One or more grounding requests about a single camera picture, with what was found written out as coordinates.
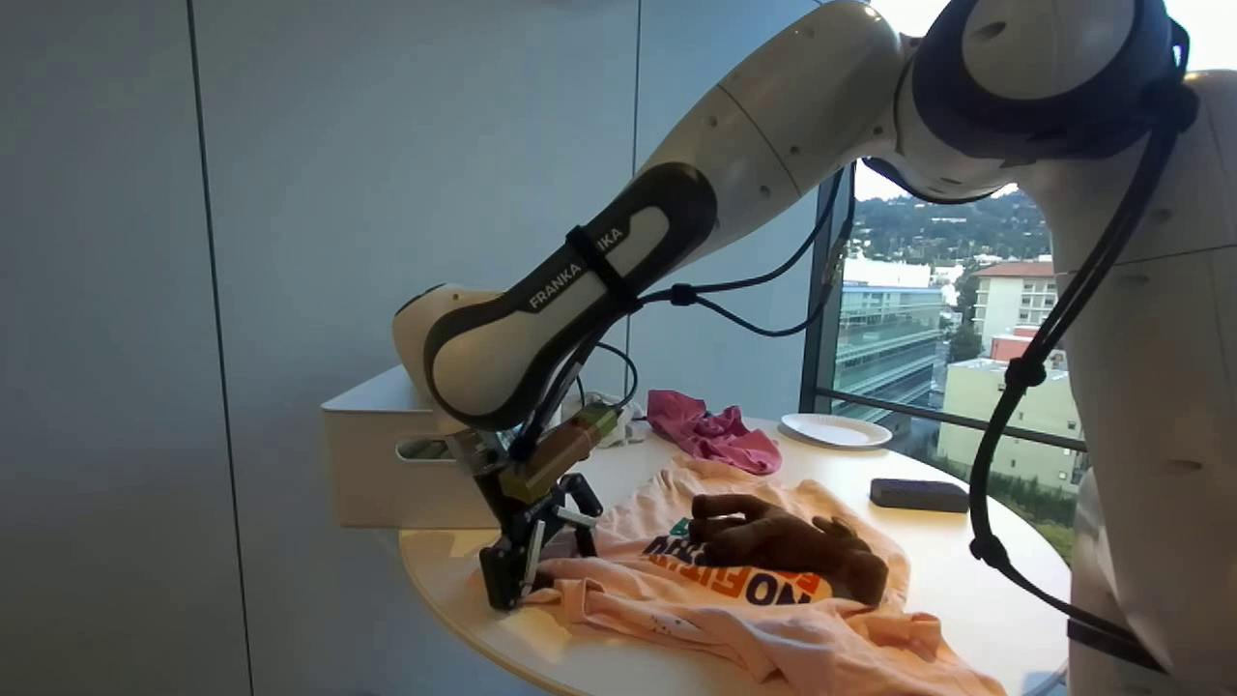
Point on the white paper plate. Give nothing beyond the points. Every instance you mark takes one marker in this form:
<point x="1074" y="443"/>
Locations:
<point x="838" y="430"/>

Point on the white plastic basket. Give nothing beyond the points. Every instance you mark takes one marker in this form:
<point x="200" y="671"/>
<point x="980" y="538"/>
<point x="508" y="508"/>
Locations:
<point x="370" y="478"/>

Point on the peach pink printed shirt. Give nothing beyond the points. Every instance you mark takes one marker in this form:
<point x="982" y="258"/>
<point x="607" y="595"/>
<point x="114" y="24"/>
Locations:
<point x="775" y="641"/>

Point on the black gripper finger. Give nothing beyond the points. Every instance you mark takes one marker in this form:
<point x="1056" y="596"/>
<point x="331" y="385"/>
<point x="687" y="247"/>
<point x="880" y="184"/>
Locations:
<point x="495" y="581"/>
<point x="532" y="564"/>

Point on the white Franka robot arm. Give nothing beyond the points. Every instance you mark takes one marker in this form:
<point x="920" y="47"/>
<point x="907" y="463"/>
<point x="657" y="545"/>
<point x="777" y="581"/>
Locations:
<point x="799" y="118"/>

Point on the brown cloth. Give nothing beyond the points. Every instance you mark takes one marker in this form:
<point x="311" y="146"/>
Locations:
<point x="786" y="545"/>

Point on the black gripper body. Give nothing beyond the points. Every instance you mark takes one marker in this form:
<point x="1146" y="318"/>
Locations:
<point x="547" y="505"/>

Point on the white grey crumpled cloth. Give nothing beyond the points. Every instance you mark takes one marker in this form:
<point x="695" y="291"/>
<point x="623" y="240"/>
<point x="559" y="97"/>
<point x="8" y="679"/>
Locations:
<point x="620" y="429"/>

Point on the yellow wrist camera mount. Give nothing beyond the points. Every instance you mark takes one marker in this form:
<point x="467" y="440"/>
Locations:
<point x="563" y="450"/>

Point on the black rectangular eraser block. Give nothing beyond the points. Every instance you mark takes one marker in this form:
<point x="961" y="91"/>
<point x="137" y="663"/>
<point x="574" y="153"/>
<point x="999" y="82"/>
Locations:
<point x="920" y="497"/>

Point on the magenta crumpled cloth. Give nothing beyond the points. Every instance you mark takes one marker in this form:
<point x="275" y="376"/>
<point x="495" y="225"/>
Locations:
<point x="710" y="430"/>

